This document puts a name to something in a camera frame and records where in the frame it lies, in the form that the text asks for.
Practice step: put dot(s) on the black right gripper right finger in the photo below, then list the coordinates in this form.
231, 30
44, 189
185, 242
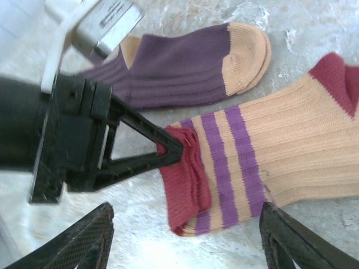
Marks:
280, 241

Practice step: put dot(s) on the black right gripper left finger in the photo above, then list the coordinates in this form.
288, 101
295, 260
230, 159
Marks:
78, 246

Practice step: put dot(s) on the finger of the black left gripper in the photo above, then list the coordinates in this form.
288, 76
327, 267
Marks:
140, 117
126, 175

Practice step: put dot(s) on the peach sock purple stripes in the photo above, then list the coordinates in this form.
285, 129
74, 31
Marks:
181, 204

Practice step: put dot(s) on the purple sock peach toe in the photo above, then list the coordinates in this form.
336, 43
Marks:
268, 53
174, 64

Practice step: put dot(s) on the red sock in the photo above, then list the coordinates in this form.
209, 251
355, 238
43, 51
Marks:
294, 140

